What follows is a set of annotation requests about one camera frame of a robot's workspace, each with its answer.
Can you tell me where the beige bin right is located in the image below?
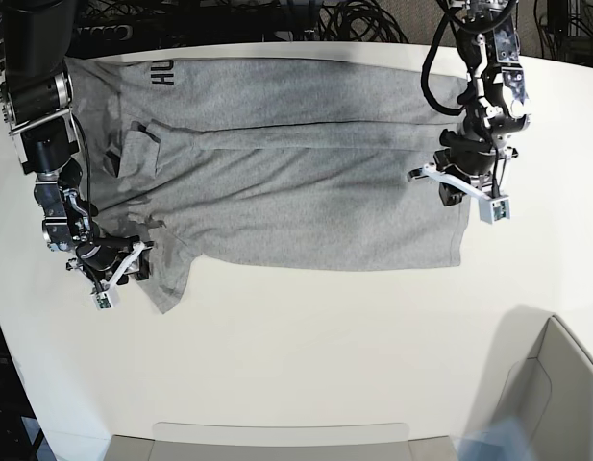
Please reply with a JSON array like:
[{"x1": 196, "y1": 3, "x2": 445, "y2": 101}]
[{"x1": 490, "y1": 316, "x2": 593, "y2": 460}]

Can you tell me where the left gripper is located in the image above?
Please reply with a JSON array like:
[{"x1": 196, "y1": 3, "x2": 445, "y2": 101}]
[{"x1": 408, "y1": 129, "x2": 518, "y2": 206}]

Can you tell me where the blue blurred object corner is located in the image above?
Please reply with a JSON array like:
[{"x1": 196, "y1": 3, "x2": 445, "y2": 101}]
[{"x1": 457, "y1": 417, "x2": 533, "y2": 461}]

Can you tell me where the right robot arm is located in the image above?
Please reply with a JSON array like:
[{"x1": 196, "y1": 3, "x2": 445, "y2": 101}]
[{"x1": 0, "y1": 1, "x2": 152, "y2": 298}]

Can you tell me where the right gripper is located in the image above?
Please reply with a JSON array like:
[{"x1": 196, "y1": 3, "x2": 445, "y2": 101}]
[{"x1": 67, "y1": 236, "x2": 154, "y2": 291}]

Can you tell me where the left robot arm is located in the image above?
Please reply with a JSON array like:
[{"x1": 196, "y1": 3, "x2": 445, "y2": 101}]
[{"x1": 408, "y1": 1, "x2": 531, "y2": 224}]

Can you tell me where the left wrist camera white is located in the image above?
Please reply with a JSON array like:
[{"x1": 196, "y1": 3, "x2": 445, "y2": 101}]
[{"x1": 478, "y1": 195, "x2": 510, "y2": 225}]

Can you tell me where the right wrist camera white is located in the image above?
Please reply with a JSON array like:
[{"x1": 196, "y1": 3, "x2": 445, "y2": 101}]
[{"x1": 91, "y1": 288, "x2": 119, "y2": 310}]

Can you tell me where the beige bin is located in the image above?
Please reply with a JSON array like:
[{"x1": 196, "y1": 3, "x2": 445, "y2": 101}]
[
  {"x1": 104, "y1": 422, "x2": 458, "y2": 460},
  {"x1": 490, "y1": 316, "x2": 593, "y2": 460}
]

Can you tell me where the black cable bundle background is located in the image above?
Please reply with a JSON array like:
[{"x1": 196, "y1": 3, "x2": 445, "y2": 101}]
[{"x1": 312, "y1": 1, "x2": 409, "y2": 44}]

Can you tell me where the beige bin bottom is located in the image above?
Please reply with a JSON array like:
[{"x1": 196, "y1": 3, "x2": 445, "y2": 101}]
[{"x1": 104, "y1": 422, "x2": 458, "y2": 460}]

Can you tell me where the grey T-shirt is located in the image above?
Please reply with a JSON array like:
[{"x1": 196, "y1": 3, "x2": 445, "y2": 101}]
[{"x1": 67, "y1": 59, "x2": 469, "y2": 312}]

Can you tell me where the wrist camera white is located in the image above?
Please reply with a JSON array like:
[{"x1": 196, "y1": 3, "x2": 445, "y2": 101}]
[
  {"x1": 478, "y1": 195, "x2": 510, "y2": 225},
  {"x1": 91, "y1": 288, "x2": 119, "y2": 310}
]

